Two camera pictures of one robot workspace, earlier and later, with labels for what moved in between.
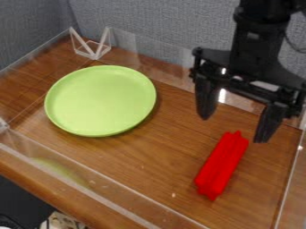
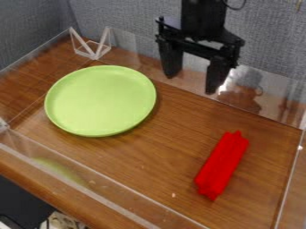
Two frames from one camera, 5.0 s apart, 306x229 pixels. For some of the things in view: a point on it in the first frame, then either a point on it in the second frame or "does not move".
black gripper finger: (207, 89) → (171, 52)
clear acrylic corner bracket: (92, 50) does not move
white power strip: (60, 221) does not move
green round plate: (98, 101) does not move
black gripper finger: (272, 114) → (217, 70)
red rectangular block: (220, 165) does not move
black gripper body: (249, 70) → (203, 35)
